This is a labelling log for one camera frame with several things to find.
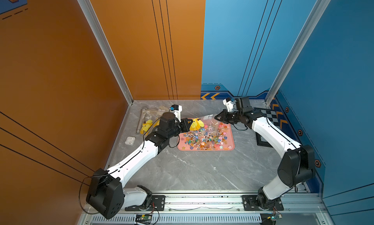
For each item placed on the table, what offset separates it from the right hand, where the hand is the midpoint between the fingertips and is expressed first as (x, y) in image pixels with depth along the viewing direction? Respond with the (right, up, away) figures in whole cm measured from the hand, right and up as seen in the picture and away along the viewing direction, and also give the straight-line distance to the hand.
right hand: (216, 117), depth 84 cm
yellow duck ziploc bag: (-4, -4, -1) cm, 6 cm away
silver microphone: (-52, -4, +21) cm, 56 cm away
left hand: (-13, -1, -6) cm, 14 cm away
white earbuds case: (-56, -16, +13) cm, 59 cm away
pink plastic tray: (-9, -16, +10) cm, 21 cm away
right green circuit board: (+23, -49, -14) cm, 56 cm away
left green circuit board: (-38, -51, -12) cm, 64 cm away
